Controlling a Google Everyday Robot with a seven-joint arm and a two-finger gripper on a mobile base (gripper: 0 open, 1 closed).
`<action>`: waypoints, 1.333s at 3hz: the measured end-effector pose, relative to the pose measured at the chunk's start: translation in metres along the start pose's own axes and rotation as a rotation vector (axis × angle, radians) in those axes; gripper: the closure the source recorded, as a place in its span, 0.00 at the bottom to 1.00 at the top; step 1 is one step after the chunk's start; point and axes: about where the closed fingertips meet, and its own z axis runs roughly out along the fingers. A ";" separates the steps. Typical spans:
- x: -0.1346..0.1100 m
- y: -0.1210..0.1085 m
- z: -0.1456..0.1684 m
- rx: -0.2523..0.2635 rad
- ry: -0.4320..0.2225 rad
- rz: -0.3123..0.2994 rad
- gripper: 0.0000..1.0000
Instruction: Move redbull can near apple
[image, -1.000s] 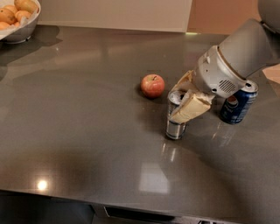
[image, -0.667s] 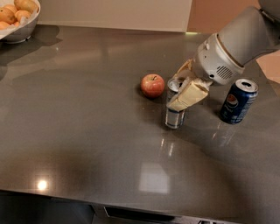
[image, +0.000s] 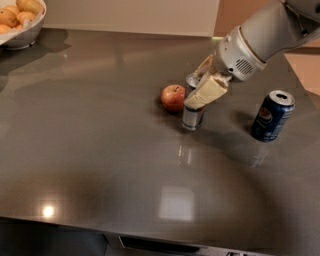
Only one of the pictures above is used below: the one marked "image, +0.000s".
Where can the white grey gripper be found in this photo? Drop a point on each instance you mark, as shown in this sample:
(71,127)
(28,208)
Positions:
(234,55)

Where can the silver blue redbull can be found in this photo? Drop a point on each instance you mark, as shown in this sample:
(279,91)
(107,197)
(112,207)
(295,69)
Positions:
(191,118)

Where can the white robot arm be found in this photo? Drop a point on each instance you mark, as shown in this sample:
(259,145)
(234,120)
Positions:
(279,26)

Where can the red apple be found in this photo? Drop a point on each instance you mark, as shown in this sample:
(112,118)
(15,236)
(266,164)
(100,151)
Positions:
(172,98)

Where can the blue pepsi can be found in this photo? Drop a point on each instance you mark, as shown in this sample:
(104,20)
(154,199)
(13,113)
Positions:
(275,110)

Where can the orange fruit middle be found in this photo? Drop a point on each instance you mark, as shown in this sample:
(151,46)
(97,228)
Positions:
(25,16)

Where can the orange fruit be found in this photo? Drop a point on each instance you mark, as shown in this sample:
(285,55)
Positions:
(25,16)
(33,6)
(4,28)
(8,18)

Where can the white fruit bowl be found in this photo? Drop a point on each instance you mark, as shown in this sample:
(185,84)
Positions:
(26,33)

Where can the orange fruit top right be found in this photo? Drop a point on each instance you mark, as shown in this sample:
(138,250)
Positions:
(33,6)

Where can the orange fruit bottom left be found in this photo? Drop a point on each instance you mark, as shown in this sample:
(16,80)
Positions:
(4,28)

